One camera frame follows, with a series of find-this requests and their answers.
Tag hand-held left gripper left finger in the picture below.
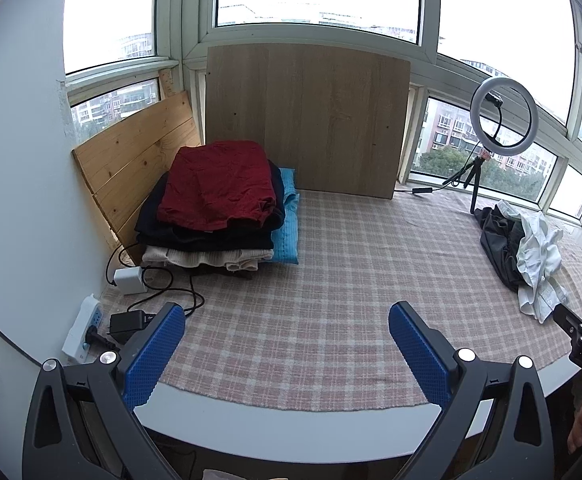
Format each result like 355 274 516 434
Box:
22 302 186 480

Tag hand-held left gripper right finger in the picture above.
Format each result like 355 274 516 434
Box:
388 301 556 480

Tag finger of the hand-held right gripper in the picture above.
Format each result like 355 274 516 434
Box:
552 302 582 341

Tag white shirt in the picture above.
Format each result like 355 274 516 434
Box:
493 200 569 324

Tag stack of folded clothes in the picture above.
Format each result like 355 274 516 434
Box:
135 160 286 253

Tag black power adapter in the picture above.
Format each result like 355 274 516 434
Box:
109 310 158 345

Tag black plug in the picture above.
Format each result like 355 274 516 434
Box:
83 327 122 357

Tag white charger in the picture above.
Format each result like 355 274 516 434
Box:
113 266 148 295

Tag white power strip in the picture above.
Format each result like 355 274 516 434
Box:
62 294 104 363

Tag cream folded sweater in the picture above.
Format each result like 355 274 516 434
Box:
142 245 276 273

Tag black pants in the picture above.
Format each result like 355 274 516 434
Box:
473 200 526 293

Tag pink plaid blanket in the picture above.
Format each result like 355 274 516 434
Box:
98 190 582 413

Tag small tripod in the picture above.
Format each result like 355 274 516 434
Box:
443 152 492 216

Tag red folded garment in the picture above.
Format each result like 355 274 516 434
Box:
157 141 278 233

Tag blue folded garment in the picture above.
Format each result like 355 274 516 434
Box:
270 166 302 266

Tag pine plank board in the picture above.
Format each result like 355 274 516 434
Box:
72 90 202 267

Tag large grey wooden board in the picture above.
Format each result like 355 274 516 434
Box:
205 44 412 201

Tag narrow wooden slat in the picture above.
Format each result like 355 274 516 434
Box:
157 67 178 102

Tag black charger cable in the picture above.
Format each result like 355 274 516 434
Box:
106 242 206 318

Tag ring light cable with remote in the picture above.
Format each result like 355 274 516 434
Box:
393 180 452 197

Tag window frame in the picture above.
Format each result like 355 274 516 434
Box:
63 0 582 241

